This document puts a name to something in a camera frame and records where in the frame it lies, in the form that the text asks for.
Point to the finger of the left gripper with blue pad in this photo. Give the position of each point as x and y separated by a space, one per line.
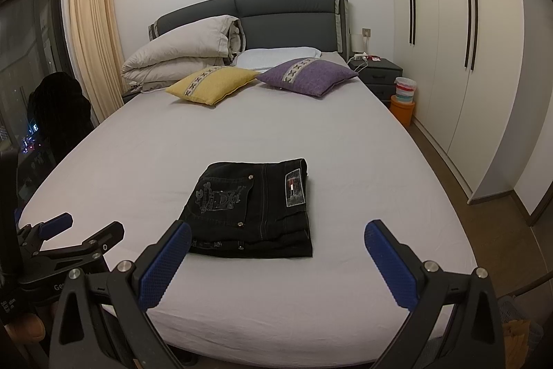
44 231
92 248

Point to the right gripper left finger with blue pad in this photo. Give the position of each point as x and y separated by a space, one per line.
101 319

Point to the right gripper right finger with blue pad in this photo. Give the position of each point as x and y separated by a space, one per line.
453 319

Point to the black jeans pants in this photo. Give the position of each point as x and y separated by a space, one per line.
250 210

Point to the chair with black clothing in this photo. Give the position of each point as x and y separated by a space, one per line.
62 113

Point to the person's left hand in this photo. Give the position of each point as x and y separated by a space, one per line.
28 330

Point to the grey basket with yellow item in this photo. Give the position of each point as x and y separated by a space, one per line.
521 335

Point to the beige curtain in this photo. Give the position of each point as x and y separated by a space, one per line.
97 48

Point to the yellow patterned cushion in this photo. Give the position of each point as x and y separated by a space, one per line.
210 85

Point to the folded beige duvet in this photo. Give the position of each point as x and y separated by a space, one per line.
183 51

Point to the white pillow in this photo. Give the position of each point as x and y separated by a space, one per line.
261 59

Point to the white striped bucket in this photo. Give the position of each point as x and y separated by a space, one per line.
405 89

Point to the purple patterned cushion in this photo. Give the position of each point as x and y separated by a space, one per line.
310 76

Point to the dark grey nightstand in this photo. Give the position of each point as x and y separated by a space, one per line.
380 78

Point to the items on nightstand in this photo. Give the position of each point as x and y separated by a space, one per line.
359 59

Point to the dark grey padded headboard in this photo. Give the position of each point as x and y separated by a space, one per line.
270 24

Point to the white wardrobe with black handles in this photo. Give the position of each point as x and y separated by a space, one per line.
466 59

